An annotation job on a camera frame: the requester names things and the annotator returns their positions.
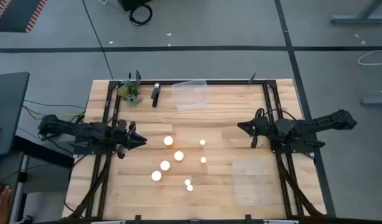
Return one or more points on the dark grey desk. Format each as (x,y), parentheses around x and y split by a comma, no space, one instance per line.
(7,109)

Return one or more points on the grey table leg base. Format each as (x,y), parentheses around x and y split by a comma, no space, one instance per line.
(376,101)
(359,20)

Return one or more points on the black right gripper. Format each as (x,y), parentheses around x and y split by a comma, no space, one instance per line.
(264,127)

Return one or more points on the black aluminium table frame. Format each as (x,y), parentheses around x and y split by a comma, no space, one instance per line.
(231,82)

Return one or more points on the black stapler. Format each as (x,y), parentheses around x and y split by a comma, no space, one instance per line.
(155,96)

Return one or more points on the black box on floor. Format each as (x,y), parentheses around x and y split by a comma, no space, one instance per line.
(128,3)

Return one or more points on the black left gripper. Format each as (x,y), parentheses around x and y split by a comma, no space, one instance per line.
(122,137)

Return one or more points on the green succulent plant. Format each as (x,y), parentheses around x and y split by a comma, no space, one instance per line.
(130,91)

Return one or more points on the large orange pill bottle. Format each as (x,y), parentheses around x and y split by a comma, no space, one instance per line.
(165,165)
(168,140)
(156,175)
(178,155)

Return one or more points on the dark mat with striped edge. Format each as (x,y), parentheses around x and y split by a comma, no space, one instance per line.
(16,15)

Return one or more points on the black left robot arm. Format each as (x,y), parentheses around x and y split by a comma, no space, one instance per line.
(85,132)

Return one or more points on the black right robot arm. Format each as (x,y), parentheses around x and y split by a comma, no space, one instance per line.
(318,123)

